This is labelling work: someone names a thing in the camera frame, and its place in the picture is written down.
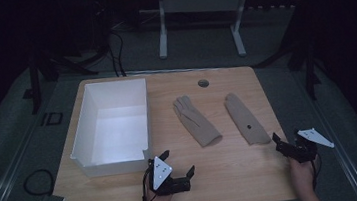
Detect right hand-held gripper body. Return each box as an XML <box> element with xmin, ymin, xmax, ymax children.
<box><xmin>273</xmin><ymin>125</ymin><xmax>338</xmax><ymax>167</ymax></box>

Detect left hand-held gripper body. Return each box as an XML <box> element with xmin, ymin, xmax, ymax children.
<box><xmin>145</xmin><ymin>153</ymin><xmax>192</xmax><ymax>198</ymax></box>

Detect beige glove with dark dot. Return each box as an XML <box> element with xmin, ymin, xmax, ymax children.
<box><xmin>223</xmin><ymin>88</ymin><xmax>272</xmax><ymax>148</ymax></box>

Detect beige glove with finger seams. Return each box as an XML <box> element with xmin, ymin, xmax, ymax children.
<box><xmin>171</xmin><ymin>91</ymin><xmax>224</xmax><ymax>151</ymax></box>

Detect white rectangular box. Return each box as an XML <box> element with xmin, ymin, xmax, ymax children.
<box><xmin>62</xmin><ymin>77</ymin><xmax>157</xmax><ymax>180</ymax></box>

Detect person's right hand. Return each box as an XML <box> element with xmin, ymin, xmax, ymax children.
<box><xmin>287</xmin><ymin>155</ymin><xmax>320</xmax><ymax>195</ymax></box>

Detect black tripod stand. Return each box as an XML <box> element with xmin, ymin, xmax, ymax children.
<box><xmin>14</xmin><ymin>6</ymin><xmax>119</xmax><ymax>117</ymax></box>
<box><xmin>247</xmin><ymin>0</ymin><xmax>324</xmax><ymax>107</ymax></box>

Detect round table grommet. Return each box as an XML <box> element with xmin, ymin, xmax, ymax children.
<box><xmin>196</xmin><ymin>78</ymin><xmax>210</xmax><ymax>89</ymax></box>

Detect grey tape piece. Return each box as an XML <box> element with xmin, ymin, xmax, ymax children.
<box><xmin>47</xmin><ymin>193</ymin><xmax>66</xmax><ymax>201</ymax></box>

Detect white metal stand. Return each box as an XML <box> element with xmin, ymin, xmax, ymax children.
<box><xmin>153</xmin><ymin>0</ymin><xmax>258</xmax><ymax>66</ymax></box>

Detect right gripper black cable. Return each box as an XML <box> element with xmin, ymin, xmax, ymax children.
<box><xmin>308</xmin><ymin>152</ymin><xmax>325</xmax><ymax>191</ymax></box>

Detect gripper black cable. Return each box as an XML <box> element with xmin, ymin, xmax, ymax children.
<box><xmin>308</xmin><ymin>152</ymin><xmax>325</xmax><ymax>191</ymax></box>
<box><xmin>137</xmin><ymin>166</ymin><xmax>156</xmax><ymax>201</ymax></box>

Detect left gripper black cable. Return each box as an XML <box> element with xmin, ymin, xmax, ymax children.
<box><xmin>137</xmin><ymin>166</ymin><xmax>156</xmax><ymax>201</ymax></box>

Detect black hanging cables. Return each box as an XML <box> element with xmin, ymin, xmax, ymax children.
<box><xmin>105</xmin><ymin>29</ymin><xmax>129</xmax><ymax>80</ymax></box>

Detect black rectangular floor frame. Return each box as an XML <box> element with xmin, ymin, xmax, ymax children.
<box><xmin>39</xmin><ymin>110</ymin><xmax>65</xmax><ymax>128</ymax></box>

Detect black looped floor cable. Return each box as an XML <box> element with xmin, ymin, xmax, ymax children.
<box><xmin>21</xmin><ymin>167</ymin><xmax>57</xmax><ymax>199</ymax></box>

